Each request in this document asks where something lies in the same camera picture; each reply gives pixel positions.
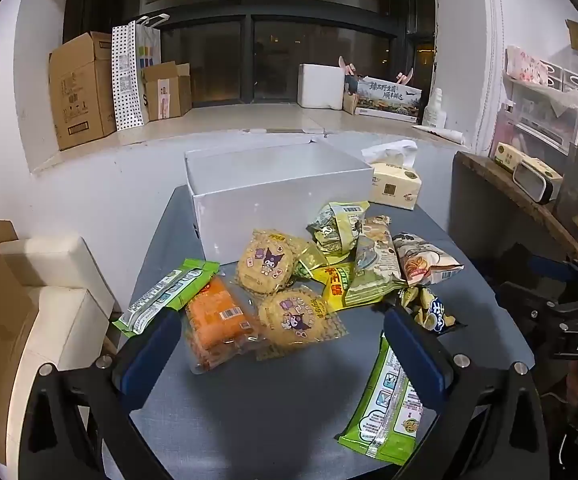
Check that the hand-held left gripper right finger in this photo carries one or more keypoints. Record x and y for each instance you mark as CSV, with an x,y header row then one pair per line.
x,y
414,355

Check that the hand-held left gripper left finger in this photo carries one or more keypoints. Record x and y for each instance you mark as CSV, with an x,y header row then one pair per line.
x,y
144,360

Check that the blue yellow small snack packet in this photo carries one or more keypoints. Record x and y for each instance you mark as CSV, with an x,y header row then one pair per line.
x,y
431,310

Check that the long green snack packet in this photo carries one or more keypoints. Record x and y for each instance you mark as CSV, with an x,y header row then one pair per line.
x,y
164,295
386,410

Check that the orange snack packet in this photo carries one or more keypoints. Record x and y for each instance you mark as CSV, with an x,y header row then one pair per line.
x,y
216,320

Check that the white noodle print snack bag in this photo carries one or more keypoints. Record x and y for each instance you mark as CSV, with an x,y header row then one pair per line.
x,y
424,260

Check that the pale green chip bag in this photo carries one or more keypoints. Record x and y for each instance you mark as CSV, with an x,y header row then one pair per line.
x,y
371,265

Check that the round cartoon cookie packet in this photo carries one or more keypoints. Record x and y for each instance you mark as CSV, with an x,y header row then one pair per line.
x,y
294,320
266,262

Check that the white cardboard box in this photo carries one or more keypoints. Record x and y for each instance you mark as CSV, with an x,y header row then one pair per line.
x,y
269,210

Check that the wooden shelf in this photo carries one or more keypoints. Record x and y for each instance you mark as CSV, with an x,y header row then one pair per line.
x,y
514,200

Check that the white rounded device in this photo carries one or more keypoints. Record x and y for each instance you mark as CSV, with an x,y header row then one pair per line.
x,y
534,182

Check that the cream sofa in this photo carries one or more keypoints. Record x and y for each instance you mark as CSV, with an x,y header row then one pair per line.
x,y
54,300

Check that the small boxes on side table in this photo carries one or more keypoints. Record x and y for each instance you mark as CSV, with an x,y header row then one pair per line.
x,y
511,157

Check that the white drawer organizer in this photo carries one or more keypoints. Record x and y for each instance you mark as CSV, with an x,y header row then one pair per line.
x,y
544,105

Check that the yellow tissue pack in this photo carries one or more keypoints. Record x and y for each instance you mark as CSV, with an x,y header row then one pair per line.
x,y
394,185

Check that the white plastic bottle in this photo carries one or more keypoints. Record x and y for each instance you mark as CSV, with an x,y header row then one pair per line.
x,y
435,110

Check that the brown paper note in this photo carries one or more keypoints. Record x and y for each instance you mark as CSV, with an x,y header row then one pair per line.
x,y
577,37

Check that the long printed box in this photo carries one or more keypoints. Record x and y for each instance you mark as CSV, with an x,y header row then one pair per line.
x,y
389,100

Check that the small brown box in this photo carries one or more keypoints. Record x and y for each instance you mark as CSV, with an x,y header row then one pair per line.
x,y
349,100

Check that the pink plush toy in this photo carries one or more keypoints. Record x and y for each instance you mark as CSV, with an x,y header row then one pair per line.
x,y
345,66
405,76

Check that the small open cardboard box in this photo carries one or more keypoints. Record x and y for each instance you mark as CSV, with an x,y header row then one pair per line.
x,y
166,92

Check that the large cardboard box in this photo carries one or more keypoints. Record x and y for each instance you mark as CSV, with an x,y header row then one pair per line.
x,y
81,95

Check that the polka dot paper bag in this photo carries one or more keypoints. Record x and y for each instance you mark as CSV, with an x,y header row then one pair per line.
x,y
126,80

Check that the white foam box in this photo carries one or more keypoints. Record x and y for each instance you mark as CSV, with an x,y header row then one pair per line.
x,y
320,87

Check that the dark window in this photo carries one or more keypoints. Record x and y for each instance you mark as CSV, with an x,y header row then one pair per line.
x,y
269,35

